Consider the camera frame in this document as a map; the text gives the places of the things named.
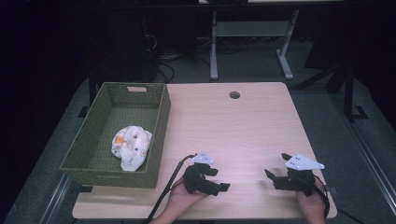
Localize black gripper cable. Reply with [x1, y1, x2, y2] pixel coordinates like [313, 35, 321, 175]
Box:
[145, 153, 198, 224]
[313, 175, 367, 224]

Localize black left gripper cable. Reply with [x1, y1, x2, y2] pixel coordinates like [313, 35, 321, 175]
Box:
[145, 153, 198, 224]

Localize black metal stand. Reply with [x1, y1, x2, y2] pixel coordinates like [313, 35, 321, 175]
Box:
[292, 60, 370, 123]

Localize white patterned cloth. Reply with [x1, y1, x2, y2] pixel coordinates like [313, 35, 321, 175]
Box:
[110, 125, 153, 173]

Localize person's right hand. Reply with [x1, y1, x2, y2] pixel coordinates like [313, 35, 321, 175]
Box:
[294, 178, 327, 224]

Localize grey metal desk frame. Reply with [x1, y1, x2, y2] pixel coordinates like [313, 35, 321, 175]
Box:
[209, 8, 301, 81]

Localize person's left hand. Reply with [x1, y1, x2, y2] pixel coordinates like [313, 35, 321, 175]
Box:
[166, 176, 209, 219]

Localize black floor cables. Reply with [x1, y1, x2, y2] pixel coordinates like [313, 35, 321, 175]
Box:
[141, 18, 213, 84]

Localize green woven basket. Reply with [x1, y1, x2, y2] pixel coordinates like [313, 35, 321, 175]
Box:
[59, 81, 172, 189]

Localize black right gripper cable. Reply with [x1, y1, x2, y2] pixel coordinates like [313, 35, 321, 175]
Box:
[313, 175, 367, 224]

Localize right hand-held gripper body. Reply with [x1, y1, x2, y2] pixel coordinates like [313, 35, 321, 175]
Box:
[273, 152, 326, 197]

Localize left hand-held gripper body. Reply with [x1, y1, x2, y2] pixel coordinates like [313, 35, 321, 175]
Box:
[182, 151, 219, 196]

